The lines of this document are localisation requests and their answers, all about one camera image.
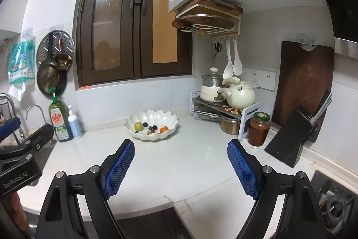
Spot small brass ladle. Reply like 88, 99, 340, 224
54, 37, 72, 71

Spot black scissors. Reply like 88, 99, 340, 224
211, 41, 223, 64

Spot round pot lid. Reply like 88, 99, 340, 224
177, 13, 234, 31

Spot person's left hand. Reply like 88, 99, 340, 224
0, 190, 24, 228

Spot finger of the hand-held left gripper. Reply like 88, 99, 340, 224
0, 124, 54, 161
0, 116, 22, 141

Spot stainless steel pot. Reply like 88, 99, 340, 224
220, 113, 241, 135

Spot small white tray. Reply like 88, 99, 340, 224
243, 140, 266, 150

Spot white wall outlet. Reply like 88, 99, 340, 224
261, 70, 276, 92
243, 68, 262, 88

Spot glass jar of red sauce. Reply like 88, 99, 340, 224
247, 112, 271, 147

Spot black range hood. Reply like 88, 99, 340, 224
302, 0, 358, 60

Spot clear wall hook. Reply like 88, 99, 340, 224
296, 32, 319, 51

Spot white hanging rack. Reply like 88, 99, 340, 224
172, 0, 243, 38

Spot dark wooden window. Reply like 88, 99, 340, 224
75, 0, 193, 87

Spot white pump bottle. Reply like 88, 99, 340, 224
67, 105, 83, 139

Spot white rice spoon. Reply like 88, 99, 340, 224
223, 40, 234, 80
233, 39, 243, 75

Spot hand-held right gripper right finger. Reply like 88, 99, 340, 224
226, 139, 328, 239

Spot gas stove burner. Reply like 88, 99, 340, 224
309, 169, 358, 239

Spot cream cooking pot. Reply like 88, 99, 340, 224
199, 85, 226, 102

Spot round perforated steamer plate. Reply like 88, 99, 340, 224
36, 30, 75, 70

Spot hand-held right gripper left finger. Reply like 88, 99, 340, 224
36, 139, 136, 239

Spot paper towel pack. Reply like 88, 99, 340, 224
8, 27, 35, 101

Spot wooden trivet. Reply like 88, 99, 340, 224
223, 105, 242, 115

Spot cream ceramic kettle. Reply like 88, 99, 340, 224
217, 77, 257, 110

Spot light wooden cutting board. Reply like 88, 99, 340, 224
176, 0, 243, 15

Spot dark wooden cutting board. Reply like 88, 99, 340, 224
272, 41, 335, 143

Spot white scalloped bowl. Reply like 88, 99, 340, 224
124, 109, 179, 141

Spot white counter shelf rack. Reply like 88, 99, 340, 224
191, 90, 262, 141

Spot green dish soap bottle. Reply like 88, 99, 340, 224
48, 90, 75, 143

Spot flat steel pan lid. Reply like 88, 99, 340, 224
195, 105, 221, 122

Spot black wire sink basket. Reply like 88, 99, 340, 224
0, 97, 12, 125

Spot steel pot with lid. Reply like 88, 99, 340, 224
202, 67, 224, 87

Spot small gooseneck faucet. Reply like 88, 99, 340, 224
26, 105, 47, 127

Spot dark perforated pan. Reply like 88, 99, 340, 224
36, 34, 68, 97

